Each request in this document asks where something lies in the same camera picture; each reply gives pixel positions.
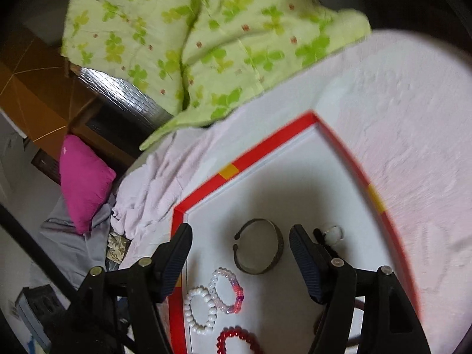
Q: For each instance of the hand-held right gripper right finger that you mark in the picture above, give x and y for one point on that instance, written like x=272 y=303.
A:
x=306 y=265

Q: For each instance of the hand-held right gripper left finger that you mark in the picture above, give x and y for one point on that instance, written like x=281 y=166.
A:
x=173 y=261

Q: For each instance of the grey metal cuff bangle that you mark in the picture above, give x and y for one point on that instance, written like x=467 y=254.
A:
x=278 y=247

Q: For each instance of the red shallow box tray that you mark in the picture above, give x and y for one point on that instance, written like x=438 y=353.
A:
x=276 y=191

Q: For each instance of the small patterned cloth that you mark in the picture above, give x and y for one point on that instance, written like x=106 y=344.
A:
x=118 y=247

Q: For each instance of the grey cloth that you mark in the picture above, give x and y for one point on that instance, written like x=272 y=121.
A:
x=70 y=243

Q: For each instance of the pink pillow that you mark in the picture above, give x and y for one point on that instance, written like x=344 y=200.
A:
x=84 y=184

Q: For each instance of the black rod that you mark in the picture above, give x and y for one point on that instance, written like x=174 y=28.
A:
x=29 y=244

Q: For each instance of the blue and black box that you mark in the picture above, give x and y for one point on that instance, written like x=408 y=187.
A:
x=25 y=310

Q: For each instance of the pale pink blanket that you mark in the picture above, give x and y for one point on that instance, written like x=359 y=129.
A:
x=405 y=118

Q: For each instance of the orange board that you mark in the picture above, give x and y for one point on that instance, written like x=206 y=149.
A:
x=33 y=99

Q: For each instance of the green floral quilt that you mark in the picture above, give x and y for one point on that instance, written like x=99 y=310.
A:
x=221 y=25

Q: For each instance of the wooden furniture frame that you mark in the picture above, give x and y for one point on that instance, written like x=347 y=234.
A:
x=96 y=133

